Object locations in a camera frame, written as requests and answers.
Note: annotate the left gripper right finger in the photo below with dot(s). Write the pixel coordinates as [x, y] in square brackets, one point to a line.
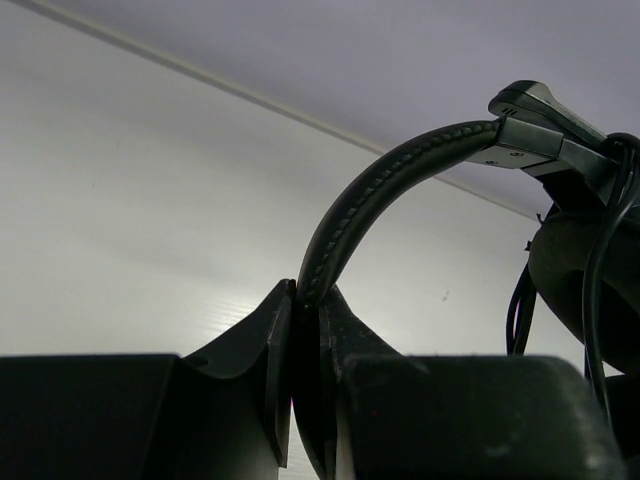
[342, 334]

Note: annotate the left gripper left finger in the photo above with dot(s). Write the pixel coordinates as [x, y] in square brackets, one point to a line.
[246, 402]

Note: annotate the black headphones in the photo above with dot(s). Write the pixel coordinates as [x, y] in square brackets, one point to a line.
[563, 401]

